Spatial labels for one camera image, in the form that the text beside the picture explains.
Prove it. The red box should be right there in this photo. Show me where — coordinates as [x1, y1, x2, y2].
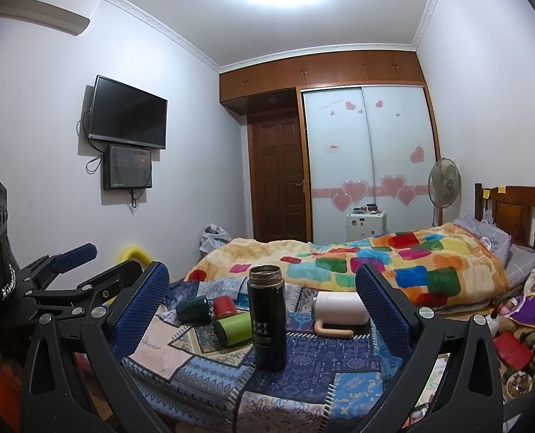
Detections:
[492, 331, 534, 371]

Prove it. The small wall-mounted screen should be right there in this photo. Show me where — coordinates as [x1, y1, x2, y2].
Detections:
[102, 144, 154, 191]

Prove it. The black thermos bottle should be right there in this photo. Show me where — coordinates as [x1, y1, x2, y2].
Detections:
[247, 264, 288, 371]

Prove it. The wall-mounted television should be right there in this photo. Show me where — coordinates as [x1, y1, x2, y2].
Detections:
[88, 74, 168, 151]

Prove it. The light green cup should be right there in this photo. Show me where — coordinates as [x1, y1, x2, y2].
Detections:
[212, 311, 253, 349]

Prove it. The red cup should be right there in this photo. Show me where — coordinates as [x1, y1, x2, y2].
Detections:
[212, 295, 238, 321]

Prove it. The blue patchwork blanket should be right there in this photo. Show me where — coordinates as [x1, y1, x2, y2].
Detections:
[76, 277, 430, 433]

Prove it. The white air conditioner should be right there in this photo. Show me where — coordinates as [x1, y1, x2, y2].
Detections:
[0, 0, 103, 36]

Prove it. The dark green cup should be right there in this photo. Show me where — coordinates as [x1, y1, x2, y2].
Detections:
[176, 295, 213, 325]

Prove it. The plastic bag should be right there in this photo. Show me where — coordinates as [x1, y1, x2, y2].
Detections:
[198, 224, 233, 254]

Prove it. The standing fan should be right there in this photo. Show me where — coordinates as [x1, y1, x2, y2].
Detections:
[427, 158, 462, 227]

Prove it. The colourful checked quilt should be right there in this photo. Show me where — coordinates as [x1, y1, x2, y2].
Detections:
[184, 222, 512, 310]

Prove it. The white cup with beige handle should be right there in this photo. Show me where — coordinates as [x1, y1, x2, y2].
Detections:
[312, 291, 371, 339]

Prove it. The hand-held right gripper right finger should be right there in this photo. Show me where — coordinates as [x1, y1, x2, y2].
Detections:
[352, 262, 523, 433]

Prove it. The orange object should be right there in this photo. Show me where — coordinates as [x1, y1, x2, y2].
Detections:
[0, 358, 22, 418]

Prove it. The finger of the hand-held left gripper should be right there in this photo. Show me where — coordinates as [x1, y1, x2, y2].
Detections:
[17, 242, 99, 299]
[24, 259, 144, 322]

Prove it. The grey pillow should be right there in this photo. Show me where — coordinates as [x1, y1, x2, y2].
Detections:
[452, 211, 535, 288]

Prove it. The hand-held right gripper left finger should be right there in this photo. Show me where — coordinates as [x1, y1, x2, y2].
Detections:
[19, 261, 173, 433]

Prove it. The yellow curved object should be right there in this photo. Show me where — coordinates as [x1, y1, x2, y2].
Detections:
[115, 246, 154, 268]

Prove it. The wooden bed headboard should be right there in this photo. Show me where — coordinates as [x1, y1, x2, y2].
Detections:
[473, 183, 535, 253]

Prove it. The black television cable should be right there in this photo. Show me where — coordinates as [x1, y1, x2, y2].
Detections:
[75, 107, 93, 146]

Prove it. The small white cabinet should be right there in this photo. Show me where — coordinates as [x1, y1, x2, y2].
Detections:
[346, 211, 388, 241]

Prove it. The wooden overhead cabinet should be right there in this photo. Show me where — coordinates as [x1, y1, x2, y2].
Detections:
[218, 49, 427, 121]

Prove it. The frosted sliding door wardrobe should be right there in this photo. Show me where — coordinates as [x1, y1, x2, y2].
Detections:
[299, 83, 442, 245]

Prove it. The brown wooden door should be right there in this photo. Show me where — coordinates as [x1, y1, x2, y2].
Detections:
[248, 112, 310, 243]

